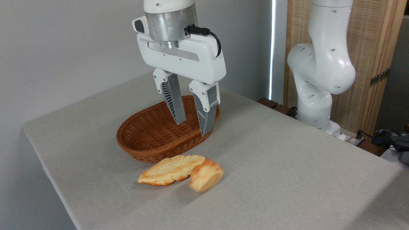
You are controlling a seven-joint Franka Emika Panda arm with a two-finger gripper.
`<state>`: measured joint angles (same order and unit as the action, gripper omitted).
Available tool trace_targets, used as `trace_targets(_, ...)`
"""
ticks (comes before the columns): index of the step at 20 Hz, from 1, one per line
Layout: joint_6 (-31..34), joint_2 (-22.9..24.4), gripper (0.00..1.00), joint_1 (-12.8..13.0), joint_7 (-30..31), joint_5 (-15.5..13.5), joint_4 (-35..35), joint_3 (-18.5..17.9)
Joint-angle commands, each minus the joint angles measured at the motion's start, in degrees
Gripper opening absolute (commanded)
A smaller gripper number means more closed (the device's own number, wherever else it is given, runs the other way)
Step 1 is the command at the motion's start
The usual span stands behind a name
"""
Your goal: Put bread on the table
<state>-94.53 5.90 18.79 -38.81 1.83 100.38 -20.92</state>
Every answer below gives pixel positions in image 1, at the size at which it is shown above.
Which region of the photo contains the brown oval wicker basket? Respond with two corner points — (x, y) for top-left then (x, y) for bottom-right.
(116, 95), (220, 163)

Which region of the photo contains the white vertical light strip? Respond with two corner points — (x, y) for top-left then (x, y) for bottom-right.
(269, 0), (277, 100)

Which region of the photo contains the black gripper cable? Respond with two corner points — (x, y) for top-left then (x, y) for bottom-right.
(185, 25), (222, 58)

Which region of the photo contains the round orange bread bun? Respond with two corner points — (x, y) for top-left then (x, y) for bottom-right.
(189, 159), (224, 193)

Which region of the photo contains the long flat braided bread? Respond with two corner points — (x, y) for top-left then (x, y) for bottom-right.
(137, 155), (206, 186)

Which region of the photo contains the dark blue grey bag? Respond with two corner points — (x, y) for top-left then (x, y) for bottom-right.
(372, 129), (409, 166)

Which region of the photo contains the wooden woven screen panel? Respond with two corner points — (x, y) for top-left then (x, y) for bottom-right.
(284, 0), (408, 138)

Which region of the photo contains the dark metal hinge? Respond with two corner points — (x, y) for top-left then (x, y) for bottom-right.
(370, 68), (390, 87)

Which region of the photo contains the grey tablecloth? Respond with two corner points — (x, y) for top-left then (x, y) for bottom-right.
(23, 71), (409, 230)

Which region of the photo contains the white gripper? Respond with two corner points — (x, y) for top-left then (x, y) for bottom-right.
(132, 17), (227, 137)

